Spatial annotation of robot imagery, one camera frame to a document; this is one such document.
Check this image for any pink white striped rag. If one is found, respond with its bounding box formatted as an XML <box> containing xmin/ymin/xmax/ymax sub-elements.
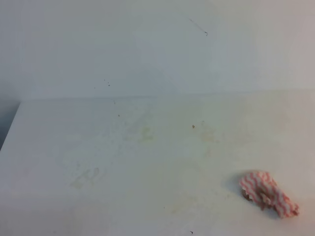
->
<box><xmin>239</xmin><ymin>171</ymin><xmax>299</xmax><ymax>218</ymax></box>

